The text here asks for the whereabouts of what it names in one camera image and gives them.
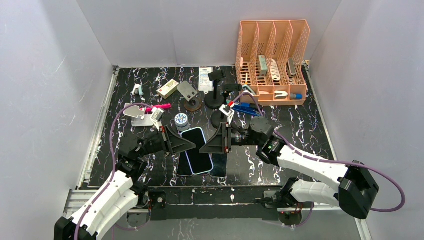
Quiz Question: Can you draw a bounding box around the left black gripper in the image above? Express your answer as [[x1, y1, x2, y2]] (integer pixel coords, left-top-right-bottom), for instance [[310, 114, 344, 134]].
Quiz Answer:
[[136, 124, 197, 158]]

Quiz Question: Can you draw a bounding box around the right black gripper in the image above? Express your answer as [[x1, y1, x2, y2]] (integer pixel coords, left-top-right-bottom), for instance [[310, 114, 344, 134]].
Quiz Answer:
[[199, 122, 263, 155]]

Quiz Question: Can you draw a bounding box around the black phone stand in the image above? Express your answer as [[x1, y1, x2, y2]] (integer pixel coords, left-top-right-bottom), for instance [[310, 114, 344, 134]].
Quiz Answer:
[[204, 69, 226, 109], [210, 84, 242, 129]]

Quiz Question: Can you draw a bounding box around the purple smartphone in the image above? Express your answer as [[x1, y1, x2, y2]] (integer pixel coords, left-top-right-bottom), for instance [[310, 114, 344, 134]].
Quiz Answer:
[[176, 152, 193, 177]]

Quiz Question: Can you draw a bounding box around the light blue smartphone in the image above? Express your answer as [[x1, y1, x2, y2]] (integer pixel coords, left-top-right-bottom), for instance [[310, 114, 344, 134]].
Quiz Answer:
[[180, 127, 214, 175]]

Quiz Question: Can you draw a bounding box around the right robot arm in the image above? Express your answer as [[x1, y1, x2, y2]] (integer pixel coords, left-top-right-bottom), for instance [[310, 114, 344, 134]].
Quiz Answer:
[[199, 116, 380, 220]]

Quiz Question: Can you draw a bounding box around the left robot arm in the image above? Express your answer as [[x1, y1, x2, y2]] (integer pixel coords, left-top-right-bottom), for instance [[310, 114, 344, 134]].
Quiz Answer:
[[53, 126, 196, 240]]

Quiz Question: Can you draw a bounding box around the white phone stand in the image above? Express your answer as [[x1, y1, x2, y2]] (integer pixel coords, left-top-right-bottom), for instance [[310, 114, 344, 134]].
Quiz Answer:
[[123, 105, 154, 128]]

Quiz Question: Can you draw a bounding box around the pink marker pen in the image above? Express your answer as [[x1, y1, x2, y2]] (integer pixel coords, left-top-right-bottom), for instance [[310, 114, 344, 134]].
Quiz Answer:
[[145, 103, 172, 113]]

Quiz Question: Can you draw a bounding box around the blue stapler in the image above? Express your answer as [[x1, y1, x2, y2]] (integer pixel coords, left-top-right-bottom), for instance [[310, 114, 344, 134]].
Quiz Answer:
[[232, 102, 262, 116]]

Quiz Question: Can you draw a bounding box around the white cardboard box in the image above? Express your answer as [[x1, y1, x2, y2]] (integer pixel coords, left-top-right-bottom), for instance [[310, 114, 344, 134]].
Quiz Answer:
[[156, 79, 180, 99]]

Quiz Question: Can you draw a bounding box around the white blister pack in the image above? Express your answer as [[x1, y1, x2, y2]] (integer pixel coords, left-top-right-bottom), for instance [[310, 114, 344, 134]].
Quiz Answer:
[[198, 67, 214, 95]]

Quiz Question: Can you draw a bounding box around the white teal clip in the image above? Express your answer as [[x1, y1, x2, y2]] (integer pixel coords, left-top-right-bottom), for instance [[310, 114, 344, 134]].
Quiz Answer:
[[131, 84, 145, 102]]

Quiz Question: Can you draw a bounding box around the white item in organizer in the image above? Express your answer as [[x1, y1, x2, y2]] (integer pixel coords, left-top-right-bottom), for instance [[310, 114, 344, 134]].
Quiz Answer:
[[270, 59, 281, 82]]

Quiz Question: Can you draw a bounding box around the blue capped tube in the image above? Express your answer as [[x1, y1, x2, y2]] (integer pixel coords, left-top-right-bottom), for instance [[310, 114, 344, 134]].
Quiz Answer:
[[290, 93, 303, 100]]

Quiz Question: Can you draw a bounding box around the grey item in organizer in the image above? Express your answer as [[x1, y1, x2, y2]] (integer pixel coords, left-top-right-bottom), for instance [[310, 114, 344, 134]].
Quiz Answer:
[[258, 55, 268, 77]]

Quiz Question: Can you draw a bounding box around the orange file organizer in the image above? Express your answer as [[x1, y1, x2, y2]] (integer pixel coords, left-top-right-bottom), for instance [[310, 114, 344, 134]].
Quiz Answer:
[[235, 19, 310, 106]]

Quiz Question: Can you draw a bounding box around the dark item in organizer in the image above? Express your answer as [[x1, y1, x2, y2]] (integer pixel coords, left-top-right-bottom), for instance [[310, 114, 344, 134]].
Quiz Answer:
[[286, 57, 297, 78]]

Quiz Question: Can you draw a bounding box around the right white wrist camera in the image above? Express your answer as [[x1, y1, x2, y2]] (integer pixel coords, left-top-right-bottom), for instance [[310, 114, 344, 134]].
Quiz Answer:
[[218, 104, 235, 126]]

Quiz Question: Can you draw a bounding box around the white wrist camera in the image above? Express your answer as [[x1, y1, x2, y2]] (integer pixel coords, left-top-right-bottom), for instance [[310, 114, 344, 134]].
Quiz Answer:
[[218, 104, 235, 126], [150, 107, 165, 130]]

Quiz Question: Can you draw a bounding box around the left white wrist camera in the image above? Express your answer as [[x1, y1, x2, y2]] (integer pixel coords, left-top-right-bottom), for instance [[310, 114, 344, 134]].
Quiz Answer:
[[150, 107, 165, 130]]

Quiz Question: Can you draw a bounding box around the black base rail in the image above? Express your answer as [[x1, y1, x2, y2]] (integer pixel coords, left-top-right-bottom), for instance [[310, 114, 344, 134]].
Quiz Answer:
[[112, 185, 352, 229]]

